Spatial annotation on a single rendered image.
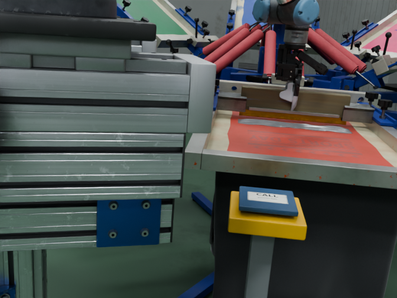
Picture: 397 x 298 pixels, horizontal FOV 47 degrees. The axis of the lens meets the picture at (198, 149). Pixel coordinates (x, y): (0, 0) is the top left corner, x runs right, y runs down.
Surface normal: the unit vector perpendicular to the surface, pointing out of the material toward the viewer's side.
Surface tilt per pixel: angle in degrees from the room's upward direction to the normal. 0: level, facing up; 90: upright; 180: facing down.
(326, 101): 89
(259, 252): 90
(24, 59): 90
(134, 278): 0
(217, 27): 90
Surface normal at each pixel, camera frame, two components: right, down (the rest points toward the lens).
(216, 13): 0.24, 0.29
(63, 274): 0.07, -0.96
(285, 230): -0.10, 0.26
